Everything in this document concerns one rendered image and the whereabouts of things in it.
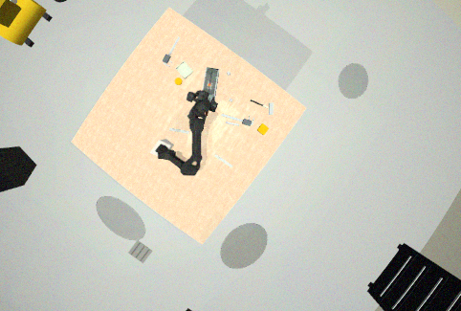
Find yellow block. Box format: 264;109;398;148
257;123;269;135

